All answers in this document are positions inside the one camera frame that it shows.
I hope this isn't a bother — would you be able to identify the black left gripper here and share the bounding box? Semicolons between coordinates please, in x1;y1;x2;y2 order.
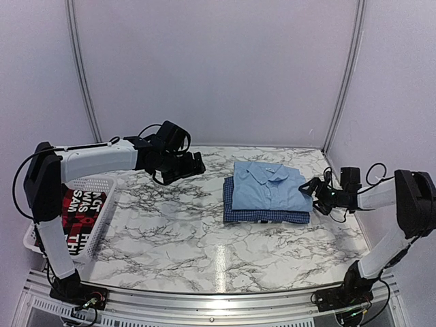
158;151;205;184

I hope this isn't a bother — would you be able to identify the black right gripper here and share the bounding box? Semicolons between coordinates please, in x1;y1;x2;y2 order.
299;177;347;215

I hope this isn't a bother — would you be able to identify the light blue long sleeve shirt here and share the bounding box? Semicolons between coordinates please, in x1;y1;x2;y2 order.
232;161;313;212

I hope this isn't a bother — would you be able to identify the blue checked shirt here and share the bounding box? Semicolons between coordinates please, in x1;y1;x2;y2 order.
223;177;310;224

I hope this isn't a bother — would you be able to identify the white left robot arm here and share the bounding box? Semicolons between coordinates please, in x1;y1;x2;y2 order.
23;121;206;303

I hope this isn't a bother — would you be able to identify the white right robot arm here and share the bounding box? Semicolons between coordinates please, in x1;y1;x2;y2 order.
298;167;435;279

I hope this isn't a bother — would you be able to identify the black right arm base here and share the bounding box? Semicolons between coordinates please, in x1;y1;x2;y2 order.
311;261;377;312

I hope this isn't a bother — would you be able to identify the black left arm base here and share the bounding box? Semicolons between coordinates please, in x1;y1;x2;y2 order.
49;270;108;310

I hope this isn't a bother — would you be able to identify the red black plaid shirt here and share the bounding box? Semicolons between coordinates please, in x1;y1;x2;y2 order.
35;184;108;262

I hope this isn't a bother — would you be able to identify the white plastic laundry basket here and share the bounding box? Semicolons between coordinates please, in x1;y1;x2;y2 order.
23;174;117;264

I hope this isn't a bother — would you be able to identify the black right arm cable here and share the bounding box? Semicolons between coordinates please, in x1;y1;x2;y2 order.
364;162;389;187

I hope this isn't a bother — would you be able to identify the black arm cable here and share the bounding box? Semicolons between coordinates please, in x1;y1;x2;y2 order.
12;151;45;222
364;162;389;187

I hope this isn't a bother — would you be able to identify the left aluminium corner post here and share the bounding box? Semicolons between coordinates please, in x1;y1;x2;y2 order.
65;0;102;142

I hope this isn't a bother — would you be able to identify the aluminium corner post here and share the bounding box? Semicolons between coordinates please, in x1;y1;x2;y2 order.
322;0;367;155
65;0;102;142

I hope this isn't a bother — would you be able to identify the right aluminium corner post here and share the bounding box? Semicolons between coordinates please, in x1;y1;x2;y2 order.
322;0;367;155

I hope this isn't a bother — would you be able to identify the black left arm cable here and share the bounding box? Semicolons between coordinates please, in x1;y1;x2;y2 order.
12;151;45;222

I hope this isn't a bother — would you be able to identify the aluminium front frame rail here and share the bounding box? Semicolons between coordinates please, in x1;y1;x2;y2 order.
12;270;410;326

